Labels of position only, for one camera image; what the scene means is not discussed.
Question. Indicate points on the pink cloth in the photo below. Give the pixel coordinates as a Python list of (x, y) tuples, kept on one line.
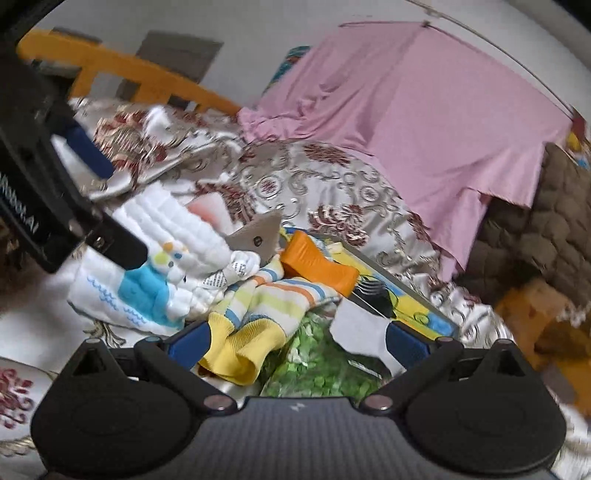
[(392, 115)]

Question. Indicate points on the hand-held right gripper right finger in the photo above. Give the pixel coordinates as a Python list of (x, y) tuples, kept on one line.
[(410, 344)]

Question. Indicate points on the orange silicone mitt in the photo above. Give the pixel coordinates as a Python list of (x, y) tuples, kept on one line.
[(318, 263)]

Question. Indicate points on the grey tray with cartoon print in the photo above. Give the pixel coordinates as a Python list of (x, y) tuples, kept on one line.
[(415, 314)]

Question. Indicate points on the white quilted baby cloth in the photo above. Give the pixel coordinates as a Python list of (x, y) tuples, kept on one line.
[(161, 217)]

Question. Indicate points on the peach cloth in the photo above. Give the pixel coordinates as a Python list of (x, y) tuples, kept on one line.
[(210, 210)]

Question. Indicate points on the orange cardboard box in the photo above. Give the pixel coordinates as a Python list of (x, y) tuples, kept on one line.
[(521, 304)]

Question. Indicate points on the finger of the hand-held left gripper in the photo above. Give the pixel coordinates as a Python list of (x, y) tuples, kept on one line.
[(88, 150), (122, 249)]

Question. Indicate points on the orange wooden bed frame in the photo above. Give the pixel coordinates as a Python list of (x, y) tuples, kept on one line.
[(115, 60)]

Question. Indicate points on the floral satin bedspread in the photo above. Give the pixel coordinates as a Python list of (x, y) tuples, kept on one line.
[(295, 184)]

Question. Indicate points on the brown quilted blanket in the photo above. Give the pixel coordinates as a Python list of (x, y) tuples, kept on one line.
[(531, 230)]

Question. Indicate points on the green patterned cloth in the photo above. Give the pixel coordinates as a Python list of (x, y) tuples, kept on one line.
[(318, 364)]

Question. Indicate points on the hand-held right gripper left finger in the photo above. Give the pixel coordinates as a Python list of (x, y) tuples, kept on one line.
[(190, 345)]

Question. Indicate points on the white grey sock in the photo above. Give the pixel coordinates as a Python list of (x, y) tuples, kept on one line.
[(355, 330)]

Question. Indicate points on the teal patterned cloth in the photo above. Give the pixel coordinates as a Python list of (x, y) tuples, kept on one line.
[(291, 64)]

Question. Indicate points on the striped sock with yellow cuff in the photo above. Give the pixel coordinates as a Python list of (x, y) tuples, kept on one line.
[(277, 295)]

